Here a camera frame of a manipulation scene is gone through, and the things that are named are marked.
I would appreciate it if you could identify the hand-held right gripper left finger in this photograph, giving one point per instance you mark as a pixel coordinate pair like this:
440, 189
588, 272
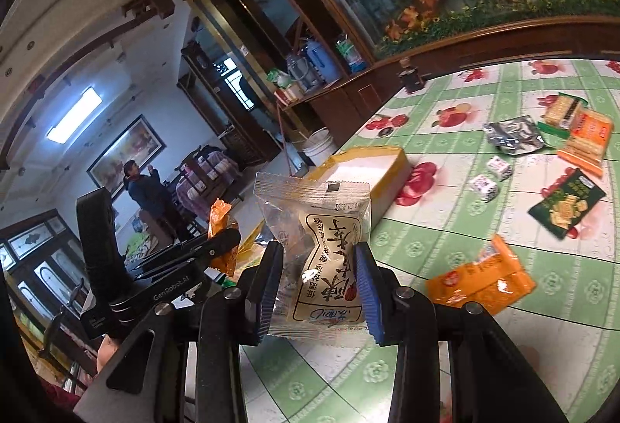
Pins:
271, 297

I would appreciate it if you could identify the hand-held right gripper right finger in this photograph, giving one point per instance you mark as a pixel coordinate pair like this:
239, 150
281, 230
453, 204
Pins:
369, 297

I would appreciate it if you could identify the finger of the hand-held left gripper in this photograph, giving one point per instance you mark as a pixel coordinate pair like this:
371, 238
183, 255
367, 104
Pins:
184, 269
213, 243

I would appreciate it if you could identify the orange and silver snack packet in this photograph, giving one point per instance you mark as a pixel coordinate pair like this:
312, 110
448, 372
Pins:
220, 219

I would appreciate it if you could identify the clear packet with dark snack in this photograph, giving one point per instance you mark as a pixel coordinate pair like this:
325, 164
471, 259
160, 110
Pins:
315, 229

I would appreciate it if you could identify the plain orange snack packet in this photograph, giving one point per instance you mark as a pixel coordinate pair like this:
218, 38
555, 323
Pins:
484, 282

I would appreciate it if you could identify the yellow rimmed white tray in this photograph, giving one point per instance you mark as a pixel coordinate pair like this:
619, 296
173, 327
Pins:
382, 171

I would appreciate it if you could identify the small white cube candy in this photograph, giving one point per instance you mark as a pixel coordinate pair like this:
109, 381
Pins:
499, 167
484, 188

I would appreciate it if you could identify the dark green snack packet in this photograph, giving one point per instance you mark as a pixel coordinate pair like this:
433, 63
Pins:
564, 205

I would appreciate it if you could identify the orange cracker packet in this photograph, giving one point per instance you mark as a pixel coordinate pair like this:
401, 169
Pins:
588, 137

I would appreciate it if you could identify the person's left hand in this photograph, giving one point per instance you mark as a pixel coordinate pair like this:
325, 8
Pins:
106, 352

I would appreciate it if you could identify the cloth covered dining table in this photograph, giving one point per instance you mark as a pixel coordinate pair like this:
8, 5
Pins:
208, 176

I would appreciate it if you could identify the fruit print tablecloth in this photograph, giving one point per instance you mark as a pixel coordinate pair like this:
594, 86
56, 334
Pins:
436, 219

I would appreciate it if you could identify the wooden glass panel door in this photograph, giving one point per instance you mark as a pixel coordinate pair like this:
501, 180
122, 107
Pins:
43, 268

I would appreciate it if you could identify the white plastic bucket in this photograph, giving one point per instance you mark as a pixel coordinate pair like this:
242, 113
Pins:
320, 149

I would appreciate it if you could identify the bright window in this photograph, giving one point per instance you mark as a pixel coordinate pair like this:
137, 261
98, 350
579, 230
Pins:
237, 86

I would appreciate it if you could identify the red and white box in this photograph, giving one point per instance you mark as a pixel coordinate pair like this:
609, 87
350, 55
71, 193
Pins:
289, 94

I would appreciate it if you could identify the green and white bag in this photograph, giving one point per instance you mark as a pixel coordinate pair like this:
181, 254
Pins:
278, 76

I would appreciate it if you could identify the rectangular ceiling light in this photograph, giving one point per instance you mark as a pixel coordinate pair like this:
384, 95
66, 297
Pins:
75, 113

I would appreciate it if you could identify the wooden cabinet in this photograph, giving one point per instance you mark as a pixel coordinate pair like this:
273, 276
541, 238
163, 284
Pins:
368, 93

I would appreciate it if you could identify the blue thermos flask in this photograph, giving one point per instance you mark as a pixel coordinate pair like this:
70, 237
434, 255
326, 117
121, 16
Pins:
322, 62

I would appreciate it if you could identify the dark glass bottle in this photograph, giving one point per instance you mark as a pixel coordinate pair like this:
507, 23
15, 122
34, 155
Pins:
411, 81

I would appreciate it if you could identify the large clear water bottle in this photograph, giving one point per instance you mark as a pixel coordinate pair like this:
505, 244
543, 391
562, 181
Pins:
349, 52

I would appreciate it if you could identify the green wrapped cracker packet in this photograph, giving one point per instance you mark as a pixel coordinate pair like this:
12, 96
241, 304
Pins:
562, 108

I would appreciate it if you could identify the framed wall painting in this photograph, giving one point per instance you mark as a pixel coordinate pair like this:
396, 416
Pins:
121, 156

